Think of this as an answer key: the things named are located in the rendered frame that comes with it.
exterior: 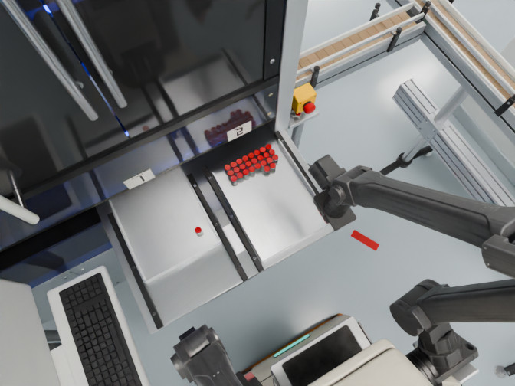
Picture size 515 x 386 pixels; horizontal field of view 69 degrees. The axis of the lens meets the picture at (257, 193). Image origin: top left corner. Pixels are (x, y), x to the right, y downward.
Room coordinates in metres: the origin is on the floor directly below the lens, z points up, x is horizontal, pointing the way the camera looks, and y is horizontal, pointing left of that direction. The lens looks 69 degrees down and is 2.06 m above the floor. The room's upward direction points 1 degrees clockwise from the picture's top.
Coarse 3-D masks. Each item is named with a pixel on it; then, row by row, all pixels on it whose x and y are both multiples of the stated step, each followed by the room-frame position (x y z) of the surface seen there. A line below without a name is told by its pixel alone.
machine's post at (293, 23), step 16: (288, 0) 0.67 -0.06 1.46; (304, 0) 0.69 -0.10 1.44; (288, 16) 0.67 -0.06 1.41; (304, 16) 0.69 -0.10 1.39; (288, 32) 0.67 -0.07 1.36; (288, 48) 0.67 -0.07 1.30; (288, 64) 0.68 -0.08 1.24; (288, 80) 0.68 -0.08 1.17; (288, 96) 0.68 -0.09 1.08; (288, 112) 0.69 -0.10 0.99; (272, 128) 0.68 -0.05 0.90
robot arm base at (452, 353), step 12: (420, 336) 0.00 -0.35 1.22; (456, 336) 0.00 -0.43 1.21; (420, 348) -0.03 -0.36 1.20; (432, 348) -0.02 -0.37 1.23; (444, 348) -0.02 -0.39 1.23; (456, 348) -0.02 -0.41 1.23; (468, 348) -0.02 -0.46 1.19; (432, 360) -0.05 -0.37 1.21; (444, 360) -0.05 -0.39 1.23; (456, 360) -0.04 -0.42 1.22; (468, 360) -0.04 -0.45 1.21; (444, 372) -0.07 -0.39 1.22
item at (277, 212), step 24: (288, 168) 0.53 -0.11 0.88; (240, 192) 0.44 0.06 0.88; (264, 192) 0.44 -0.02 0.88; (288, 192) 0.44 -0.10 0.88; (312, 192) 0.44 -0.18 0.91; (240, 216) 0.36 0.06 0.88; (264, 216) 0.36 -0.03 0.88; (288, 216) 0.36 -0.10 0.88; (312, 216) 0.36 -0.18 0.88; (264, 240) 0.28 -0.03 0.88; (288, 240) 0.28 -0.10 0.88
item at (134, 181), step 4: (144, 172) 0.44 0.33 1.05; (148, 172) 0.44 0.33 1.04; (152, 172) 0.45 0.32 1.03; (136, 176) 0.42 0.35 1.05; (144, 176) 0.43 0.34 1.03; (148, 176) 0.44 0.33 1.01; (152, 176) 0.44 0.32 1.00; (128, 180) 0.41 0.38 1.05; (132, 180) 0.42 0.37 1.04; (136, 180) 0.42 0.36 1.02; (140, 180) 0.43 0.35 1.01; (148, 180) 0.43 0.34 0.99; (128, 184) 0.41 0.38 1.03; (132, 184) 0.41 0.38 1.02; (136, 184) 0.42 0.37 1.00; (140, 184) 0.42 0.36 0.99
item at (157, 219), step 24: (144, 192) 0.43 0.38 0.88; (168, 192) 0.44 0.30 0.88; (192, 192) 0.44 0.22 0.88; (120, 216) 0.35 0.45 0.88; (144, 216) 0.35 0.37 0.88; (168, 216) 0.35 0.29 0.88; (192, 216) 0.35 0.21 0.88; (144, 240) 0.27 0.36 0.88; (168, 240) 0.27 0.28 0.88; (192, 240) 0.27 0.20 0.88; (216, 240) 0.27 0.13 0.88; (144, 264) 0.19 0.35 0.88; (168, 264) 0.20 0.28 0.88
